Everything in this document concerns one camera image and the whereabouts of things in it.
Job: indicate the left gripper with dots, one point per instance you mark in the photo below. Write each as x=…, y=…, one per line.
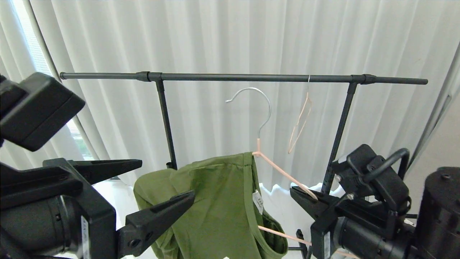
x=97, y=223

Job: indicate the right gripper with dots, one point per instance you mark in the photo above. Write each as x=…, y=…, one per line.
x=359, y=244

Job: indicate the pink clothes hanger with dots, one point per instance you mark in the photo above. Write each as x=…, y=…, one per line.
x=308, y=84
x=284, y=174

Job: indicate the green long-sleeved shirt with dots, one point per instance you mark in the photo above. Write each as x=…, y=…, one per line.
x=215, y=201

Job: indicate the black clothes rack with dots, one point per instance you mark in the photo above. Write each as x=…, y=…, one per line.
x=233, y=77

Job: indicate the window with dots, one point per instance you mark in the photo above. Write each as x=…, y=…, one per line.
x=36, y=54

